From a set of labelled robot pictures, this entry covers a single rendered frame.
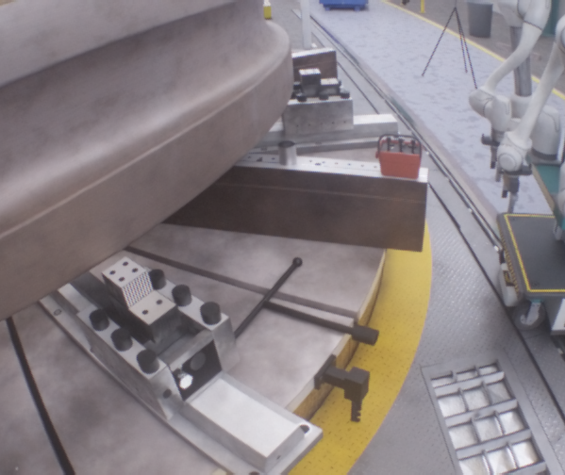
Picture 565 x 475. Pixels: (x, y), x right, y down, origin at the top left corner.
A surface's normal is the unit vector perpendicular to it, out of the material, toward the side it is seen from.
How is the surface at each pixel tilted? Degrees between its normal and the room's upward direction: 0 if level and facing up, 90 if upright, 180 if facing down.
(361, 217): 90
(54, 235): 90
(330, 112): 90
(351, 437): 0
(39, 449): 0
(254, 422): 0
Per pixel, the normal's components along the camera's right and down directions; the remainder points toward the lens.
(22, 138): 0.73, 0.33
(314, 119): 0.10, 0.55
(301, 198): -0.28, 0.55
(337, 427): -0.07, -0.83
